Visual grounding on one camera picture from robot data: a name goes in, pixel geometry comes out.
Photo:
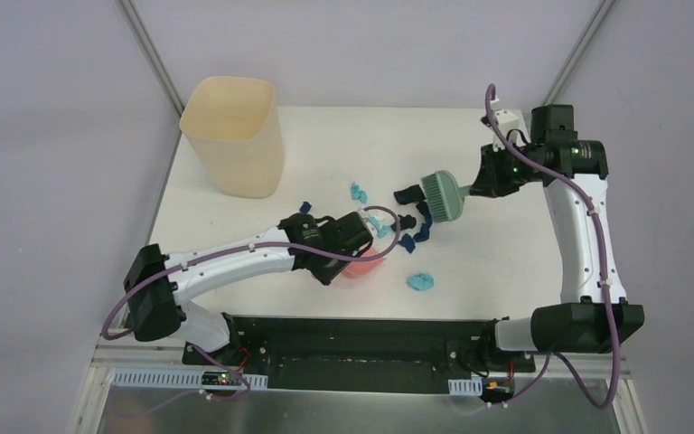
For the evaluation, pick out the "dark blue paper scrap small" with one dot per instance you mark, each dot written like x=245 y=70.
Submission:
x=305 y=208

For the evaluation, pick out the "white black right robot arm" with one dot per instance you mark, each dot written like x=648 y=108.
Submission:
x=594 y=315

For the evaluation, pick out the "light blue paper scrap lower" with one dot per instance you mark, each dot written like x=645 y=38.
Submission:
x=421 y=282

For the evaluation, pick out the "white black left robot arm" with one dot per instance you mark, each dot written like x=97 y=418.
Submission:
x=162 y=286

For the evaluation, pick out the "right white cable duct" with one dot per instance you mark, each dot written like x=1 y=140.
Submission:
x=472 y=386

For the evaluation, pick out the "white blue paper scrap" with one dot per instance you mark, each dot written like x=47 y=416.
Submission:
x=383 y=227

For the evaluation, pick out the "left white cable duct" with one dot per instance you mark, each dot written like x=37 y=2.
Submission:
x=187 y=379

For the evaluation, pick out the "light blue paper scrap upper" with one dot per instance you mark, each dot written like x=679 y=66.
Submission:
x=358 y=194

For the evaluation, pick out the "beige plastic waste bin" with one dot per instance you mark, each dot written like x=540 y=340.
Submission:
x=232 y=124

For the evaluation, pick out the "white cable duct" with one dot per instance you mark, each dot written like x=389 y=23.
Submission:
x=187 y=379
x=472 y=386

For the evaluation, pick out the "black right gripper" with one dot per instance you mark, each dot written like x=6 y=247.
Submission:
x=490 y=183

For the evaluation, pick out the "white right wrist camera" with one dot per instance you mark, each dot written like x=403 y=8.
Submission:
x=508 y=123

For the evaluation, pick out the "dark blue paper scrap long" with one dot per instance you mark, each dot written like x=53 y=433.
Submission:
x=410 y=241

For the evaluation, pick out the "light blue paper scrap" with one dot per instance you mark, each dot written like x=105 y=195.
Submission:
x=421 y=282
x=358 y=194

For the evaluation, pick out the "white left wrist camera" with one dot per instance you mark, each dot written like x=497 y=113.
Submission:
x=365 y=216

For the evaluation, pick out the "pink plastic dustpan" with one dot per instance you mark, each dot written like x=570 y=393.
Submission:
x=360 y=269

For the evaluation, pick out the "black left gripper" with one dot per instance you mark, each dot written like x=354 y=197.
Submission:
x=361 y=233

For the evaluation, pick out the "black paper scrap large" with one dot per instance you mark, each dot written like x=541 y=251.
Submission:
x=409 y=195

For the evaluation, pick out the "green hand brush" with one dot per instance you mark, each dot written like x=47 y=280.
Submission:
x=444 y=196

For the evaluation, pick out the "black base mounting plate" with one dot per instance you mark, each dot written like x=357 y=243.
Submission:
x=365 y=355

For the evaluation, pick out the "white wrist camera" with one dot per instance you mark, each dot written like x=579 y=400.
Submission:
x=508 y=123
x=365 y=216

